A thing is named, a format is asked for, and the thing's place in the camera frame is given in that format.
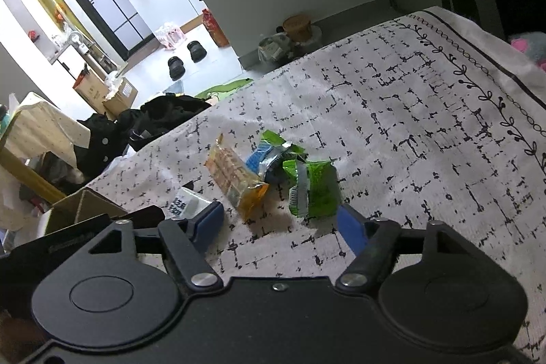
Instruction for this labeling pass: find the pile of black clothes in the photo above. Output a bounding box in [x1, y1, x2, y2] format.
[74, 93, 213, 182]

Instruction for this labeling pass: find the orange cracker packet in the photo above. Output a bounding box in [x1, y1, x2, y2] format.
[205, 134, 270, 220]

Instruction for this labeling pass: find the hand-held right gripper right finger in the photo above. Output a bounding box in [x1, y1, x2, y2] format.
[335, 204, 485, 296]

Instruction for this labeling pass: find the brown woven basket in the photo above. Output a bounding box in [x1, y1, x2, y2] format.
[282, 15, 315, 43]

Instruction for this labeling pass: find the brown cardboard box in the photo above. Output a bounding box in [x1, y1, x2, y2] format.
[38, 188, 129, 239]

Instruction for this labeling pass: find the green floor mat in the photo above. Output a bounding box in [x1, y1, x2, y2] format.
[193, 78, 254, 101]

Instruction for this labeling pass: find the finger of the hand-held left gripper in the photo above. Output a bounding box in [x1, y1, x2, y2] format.
[127, 206, 167, 222]

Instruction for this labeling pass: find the open cardboard box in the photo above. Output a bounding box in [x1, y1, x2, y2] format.
[102, 77, 139, 118]

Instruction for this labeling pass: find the tall cardboard box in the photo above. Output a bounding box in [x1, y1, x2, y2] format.
[73, 67, 110, 114]

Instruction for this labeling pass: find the table with cream cloth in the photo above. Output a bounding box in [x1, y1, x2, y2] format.
[0, 91, 93, 203]

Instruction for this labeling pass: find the red bag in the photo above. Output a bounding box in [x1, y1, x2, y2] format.
[201, 8, 230, 47]

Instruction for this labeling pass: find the patterned bed sheet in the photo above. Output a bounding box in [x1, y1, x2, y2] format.
[85, 6, 546, 361]

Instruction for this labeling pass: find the pink plush toy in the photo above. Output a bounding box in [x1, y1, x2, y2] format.
[511, 32, 546, 71]

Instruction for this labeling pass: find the small white cabinet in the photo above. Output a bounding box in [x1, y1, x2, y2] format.
[55, 44, 93, 73]

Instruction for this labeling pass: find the pink plastic bag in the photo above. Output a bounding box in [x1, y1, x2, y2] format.
[154, 21, 187, 48]

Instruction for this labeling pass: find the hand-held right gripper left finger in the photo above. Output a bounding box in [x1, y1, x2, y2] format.
[86, 201, 225, 296]

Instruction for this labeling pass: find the blue snack packet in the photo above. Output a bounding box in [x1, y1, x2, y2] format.
[246, 144, 283, 178]

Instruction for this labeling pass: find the white packet with black print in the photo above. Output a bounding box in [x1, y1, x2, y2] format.
[164, 187, 213, 220]

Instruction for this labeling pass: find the grey plastic bag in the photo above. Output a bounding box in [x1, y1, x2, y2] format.
[258, 33, 295, 64]

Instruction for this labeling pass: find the dark green snack packet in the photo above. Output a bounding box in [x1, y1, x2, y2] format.
[262, 148, 306, 183]

